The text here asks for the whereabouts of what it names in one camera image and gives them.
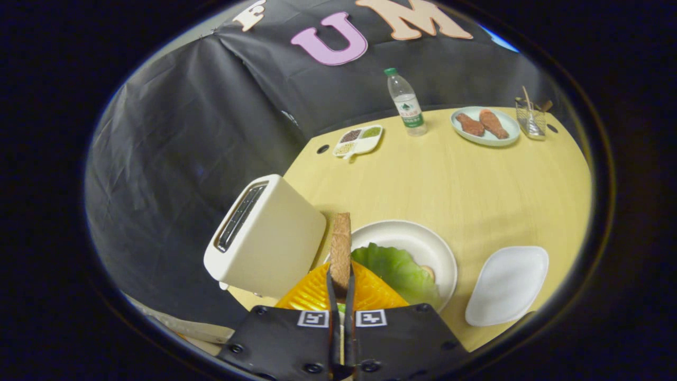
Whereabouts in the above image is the clear plastic water bottle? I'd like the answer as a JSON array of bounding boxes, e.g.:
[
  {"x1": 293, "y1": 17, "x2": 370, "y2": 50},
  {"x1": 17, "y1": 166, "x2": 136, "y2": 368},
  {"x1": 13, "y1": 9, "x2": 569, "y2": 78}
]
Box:
[{"x1": 384, "y1": 67, "x2": 428, "y2": 137}]

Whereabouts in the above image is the person's beige jacket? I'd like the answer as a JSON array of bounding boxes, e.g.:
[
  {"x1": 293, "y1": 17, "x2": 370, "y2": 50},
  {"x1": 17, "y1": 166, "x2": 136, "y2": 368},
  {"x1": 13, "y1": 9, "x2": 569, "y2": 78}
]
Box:
[{"x1": 127, "y1": 294, "x2": 234, "y2": 356}]

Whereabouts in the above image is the round cream plate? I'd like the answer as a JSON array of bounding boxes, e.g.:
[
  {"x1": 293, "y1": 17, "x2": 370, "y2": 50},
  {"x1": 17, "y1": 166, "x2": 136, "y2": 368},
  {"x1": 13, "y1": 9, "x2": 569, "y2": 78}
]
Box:
[{"x1": 324, "y1": 220, "x2": 458, "y2": 313}]

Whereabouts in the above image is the green lettuce leaf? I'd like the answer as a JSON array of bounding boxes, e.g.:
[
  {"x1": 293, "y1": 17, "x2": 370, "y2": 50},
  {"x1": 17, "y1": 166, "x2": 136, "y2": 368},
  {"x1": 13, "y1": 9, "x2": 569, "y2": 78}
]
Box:
[{"x1": 351, "y1": 243, "x2": 440, "y2": 309}]

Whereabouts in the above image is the white divided condiment dish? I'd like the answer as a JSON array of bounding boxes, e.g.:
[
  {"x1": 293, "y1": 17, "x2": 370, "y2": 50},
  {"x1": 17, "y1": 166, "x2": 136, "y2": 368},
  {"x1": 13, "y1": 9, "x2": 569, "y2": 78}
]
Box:
[{"x1": 332, "y1": 125, "x2": 384, "y2": 159}]

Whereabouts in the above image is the white rounded square plate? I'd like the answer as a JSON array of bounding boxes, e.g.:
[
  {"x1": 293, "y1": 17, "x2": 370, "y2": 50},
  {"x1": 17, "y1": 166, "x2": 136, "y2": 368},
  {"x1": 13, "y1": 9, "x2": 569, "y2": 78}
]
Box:
[{"x1": 465, "y1": 246, "x2": 550, "y2": 327}]

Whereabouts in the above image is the black backdrop cloth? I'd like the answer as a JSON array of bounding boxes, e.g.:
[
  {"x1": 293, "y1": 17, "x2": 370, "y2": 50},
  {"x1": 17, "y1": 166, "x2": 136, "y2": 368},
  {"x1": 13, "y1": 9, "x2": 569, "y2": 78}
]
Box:
[{"x1": 85, "y1": 0, "x2": 582, "y2": 329}]

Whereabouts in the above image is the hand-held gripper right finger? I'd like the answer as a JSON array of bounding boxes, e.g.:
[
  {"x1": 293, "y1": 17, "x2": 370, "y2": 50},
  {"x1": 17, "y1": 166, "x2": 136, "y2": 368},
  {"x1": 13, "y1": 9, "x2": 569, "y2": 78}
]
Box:
[{"x1": 344, "y1": 260, "x2": 469, "y2": 381}]

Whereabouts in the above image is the pale blue oval plate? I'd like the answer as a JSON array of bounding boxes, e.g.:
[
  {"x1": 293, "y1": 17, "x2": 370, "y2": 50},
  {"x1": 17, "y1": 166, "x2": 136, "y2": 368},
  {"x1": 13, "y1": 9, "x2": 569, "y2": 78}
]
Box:
[{"x1": 451, "y1": 106, "x2": 521, "y2": 147}]

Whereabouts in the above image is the white toaster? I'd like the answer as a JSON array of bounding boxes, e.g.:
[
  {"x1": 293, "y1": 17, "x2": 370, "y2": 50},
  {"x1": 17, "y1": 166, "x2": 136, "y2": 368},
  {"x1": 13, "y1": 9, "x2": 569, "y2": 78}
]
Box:
[{"x1": 204, "y1": 174, "x2": 327, "y2": 300}]

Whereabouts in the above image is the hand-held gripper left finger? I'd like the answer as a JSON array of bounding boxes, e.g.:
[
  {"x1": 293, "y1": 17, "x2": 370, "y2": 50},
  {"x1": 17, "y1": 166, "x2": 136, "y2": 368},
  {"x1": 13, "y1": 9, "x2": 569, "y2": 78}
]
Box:
[{"x1": 217, "y1": 263, "x2": 340, "y2": 381}]

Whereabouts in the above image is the plain bread slice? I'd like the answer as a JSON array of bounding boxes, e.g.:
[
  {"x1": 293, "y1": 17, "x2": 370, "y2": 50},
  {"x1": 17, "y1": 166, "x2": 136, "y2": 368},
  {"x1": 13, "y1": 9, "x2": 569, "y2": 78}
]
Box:
[{"x1": 329, "y1": 213, "x2": 353, "y2": 297}]

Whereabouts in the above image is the brown meat piece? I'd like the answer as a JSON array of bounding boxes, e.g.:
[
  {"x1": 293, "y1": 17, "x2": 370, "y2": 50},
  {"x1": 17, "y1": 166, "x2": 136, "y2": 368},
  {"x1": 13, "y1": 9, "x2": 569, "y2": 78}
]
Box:
[
  {"x1": 479, "y1": 109, "x2": 509, "y2": 140},
  {"x1": 456, "y1": 113, "x2": 486, "y2": 137}
]

